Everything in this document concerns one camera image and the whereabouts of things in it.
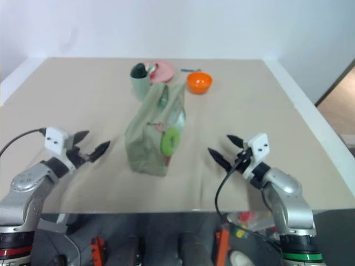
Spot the clear bag of colourful items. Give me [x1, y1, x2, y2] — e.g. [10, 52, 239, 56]
[226, 211, 280, 242]

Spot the brown door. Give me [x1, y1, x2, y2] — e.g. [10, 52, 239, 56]
[314, 58, 355, 106]

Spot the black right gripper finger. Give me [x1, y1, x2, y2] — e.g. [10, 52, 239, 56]
[226, 134, 245, 149]
[207, 147, 232, 172]

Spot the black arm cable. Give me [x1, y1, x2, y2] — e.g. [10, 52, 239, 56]
[0, 127, 48, 156]
[214, 151, 282, 253]

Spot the pale green cup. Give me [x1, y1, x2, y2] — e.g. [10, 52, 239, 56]
[130, 72, 151, 102]

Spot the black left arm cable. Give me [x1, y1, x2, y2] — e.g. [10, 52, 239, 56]
[0, 127, 48, 156]

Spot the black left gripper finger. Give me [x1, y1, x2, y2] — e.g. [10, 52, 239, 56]
[88, 140, 111, 163]
[73, 130, 90, 146]

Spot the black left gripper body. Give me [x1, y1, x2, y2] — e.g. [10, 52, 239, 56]
[65, 134, 94, 168]

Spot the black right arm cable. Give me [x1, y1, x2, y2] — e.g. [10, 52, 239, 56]
[214, 151, 282, 253]

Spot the pink plate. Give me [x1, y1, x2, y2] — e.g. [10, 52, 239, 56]
[143, 60, 176, 84]

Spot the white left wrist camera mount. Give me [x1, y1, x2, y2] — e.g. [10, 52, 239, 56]
[44, 127, 77, 170]

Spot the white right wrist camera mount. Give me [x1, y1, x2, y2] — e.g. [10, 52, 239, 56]
[242, 133, 271, 180]

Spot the orange upright bar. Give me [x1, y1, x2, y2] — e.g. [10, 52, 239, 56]
[215, 221, 231, 266]

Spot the green fabric lunch bag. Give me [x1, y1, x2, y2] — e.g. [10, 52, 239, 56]
[124, 82, 187, 177]

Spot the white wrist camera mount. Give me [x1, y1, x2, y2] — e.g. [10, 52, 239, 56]
[242, 133, 271, 180]
[44, 127, 77, 170]

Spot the orange bowl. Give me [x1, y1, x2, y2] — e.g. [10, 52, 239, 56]
[186, 71, 214, 95]

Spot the dark green rounded object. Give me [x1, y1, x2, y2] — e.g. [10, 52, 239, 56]
[130, 63, 149, 78]

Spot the red and black device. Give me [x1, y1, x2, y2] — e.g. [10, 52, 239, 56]
[88, 236, 108, 266]

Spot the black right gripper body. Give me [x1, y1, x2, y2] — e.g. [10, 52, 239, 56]
[231, 147, 254, 174]

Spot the green ring charm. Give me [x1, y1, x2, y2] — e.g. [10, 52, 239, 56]
[160, 126, 182, 155]

